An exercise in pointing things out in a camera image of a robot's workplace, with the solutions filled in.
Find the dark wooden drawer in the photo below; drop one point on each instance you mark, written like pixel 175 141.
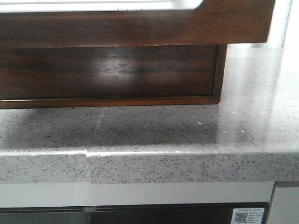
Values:
pixel 213 22

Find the dark wooden drawer cabinet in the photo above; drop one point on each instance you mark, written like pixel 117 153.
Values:
pixel 111 76

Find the white QR code label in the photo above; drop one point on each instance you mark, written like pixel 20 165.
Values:
pixel 247 216

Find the white cabinet door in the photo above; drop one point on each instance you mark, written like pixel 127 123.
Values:
pixel 285 204

